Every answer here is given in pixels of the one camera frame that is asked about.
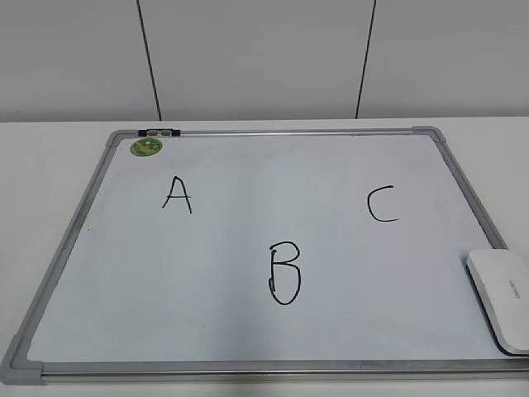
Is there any white magnetic whiteboard grey frame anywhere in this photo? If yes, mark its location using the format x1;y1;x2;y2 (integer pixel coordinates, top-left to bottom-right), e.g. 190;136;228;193
1;127;528;385

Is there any round green magnet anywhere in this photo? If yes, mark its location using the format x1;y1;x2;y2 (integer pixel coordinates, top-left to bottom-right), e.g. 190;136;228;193
130;137;163;157

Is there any white whiteboard eraser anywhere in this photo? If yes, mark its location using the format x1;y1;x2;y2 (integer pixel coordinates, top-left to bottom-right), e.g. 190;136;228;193
466;249;528;356

